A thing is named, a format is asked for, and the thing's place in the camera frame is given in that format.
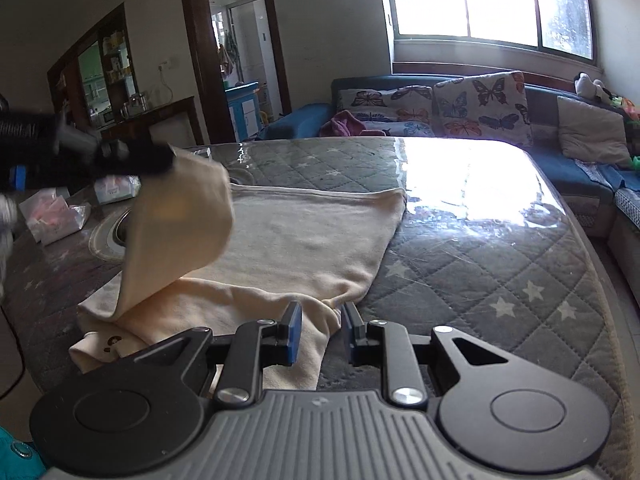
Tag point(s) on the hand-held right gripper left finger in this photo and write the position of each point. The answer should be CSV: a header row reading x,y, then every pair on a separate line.
x,y
295,334

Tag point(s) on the dark wooden sideboard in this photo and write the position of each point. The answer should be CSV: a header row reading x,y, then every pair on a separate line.
x,y
165,122

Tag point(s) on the dark wooden door frame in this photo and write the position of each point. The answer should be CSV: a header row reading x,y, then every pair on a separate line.
x,y
200,60

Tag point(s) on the large butterfly print cushion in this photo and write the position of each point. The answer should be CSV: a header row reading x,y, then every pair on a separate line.
x,y
480,105

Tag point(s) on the white wall socket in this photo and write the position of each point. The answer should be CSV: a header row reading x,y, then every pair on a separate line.
x,y
166,65

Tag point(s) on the small clear plastic bag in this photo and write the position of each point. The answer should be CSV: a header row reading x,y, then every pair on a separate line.
x,y
114,189

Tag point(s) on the panda plush toy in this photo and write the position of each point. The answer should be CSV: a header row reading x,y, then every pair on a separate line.
x,y
587,85

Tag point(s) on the pink cloth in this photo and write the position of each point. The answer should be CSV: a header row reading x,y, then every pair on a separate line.
x,y
347,124

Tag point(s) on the plastic bag with pink contents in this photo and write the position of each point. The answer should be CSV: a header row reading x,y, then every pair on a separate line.
x,y
52,215

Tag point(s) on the green toy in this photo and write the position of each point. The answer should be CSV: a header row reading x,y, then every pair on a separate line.
x,y
627,107

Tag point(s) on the grey quilted star tablecloth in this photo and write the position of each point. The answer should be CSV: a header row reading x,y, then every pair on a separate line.
x,y
475,270

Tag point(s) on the blue patterned sofa cover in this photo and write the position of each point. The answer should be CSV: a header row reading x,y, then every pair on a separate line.
x,y
607,172

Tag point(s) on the window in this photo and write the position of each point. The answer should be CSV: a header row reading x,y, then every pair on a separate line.
x,y
490,0

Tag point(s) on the round table hob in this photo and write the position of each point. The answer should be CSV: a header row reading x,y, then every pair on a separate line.
x,y
106,241

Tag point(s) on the metal kettle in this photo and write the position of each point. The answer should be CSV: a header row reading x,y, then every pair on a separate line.
x,y
136,104

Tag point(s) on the small butterfly print cushion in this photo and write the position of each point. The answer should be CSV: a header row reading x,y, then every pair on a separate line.
x,y
385,105

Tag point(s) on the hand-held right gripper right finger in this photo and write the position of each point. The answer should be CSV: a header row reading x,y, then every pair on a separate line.
x,y
356,334

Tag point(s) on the teal clothing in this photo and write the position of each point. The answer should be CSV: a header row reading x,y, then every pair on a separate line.
x,y
17,460

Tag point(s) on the cream cloth towel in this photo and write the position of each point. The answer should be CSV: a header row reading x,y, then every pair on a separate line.
x,y
280,240

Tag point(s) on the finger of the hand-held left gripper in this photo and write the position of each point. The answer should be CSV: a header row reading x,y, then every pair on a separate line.
x,y
140,157

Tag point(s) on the beige pillow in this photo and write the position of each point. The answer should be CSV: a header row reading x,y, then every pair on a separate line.
x,y
590,132

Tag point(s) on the blue sofa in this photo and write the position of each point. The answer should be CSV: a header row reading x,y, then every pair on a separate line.
x,y
565,175

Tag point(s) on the blue cabinet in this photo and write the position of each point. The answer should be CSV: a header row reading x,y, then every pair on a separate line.
x,y
242,110

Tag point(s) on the wooden wall shelf unit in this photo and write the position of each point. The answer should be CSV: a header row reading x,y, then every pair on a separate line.
x,y
107,70

